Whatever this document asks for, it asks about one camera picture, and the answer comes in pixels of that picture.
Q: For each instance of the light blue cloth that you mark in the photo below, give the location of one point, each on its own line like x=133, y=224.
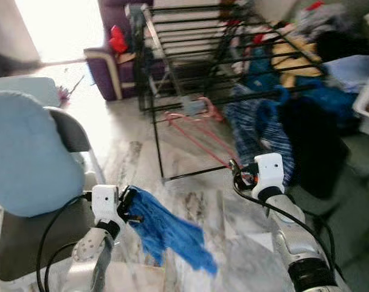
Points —
x=354, y=70

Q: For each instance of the yellow cloth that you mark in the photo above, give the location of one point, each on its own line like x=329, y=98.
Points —
x=296, y=58

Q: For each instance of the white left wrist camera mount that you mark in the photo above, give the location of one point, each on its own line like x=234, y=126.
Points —
x=105, y=204

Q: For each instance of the blue garment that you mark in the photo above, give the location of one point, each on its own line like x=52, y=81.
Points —
x=172, y=234

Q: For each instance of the grey white folding chair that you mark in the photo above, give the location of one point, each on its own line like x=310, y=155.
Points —
x=68, y=131

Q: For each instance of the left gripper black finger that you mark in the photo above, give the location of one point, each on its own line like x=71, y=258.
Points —
x=136, y=216

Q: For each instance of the blue suitcase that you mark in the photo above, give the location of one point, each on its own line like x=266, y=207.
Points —
x=330, y=103

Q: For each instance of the blue plaid shirt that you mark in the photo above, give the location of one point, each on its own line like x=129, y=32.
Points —
x=257, y=131

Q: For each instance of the green leather sofa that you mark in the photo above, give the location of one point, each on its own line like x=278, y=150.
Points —
x=348, y=243

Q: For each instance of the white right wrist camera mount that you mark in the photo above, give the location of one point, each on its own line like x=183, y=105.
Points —
x=269, y=173

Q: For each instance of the black hanging garment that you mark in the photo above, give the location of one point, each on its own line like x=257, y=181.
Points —
x=312, y=146

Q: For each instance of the small red cloth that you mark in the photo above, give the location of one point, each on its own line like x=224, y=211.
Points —
x=117, y=39

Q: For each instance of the pink plastic hanger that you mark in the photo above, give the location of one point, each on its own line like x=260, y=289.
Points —
x=202, y=143

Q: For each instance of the black metal drying rack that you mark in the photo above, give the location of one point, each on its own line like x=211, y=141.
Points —
x=158, y=149

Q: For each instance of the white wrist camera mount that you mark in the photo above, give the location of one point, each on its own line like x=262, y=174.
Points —
x=269, y=173
x=105, y=204

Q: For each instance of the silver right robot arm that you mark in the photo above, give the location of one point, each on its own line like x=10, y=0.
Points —
x=300, y=243

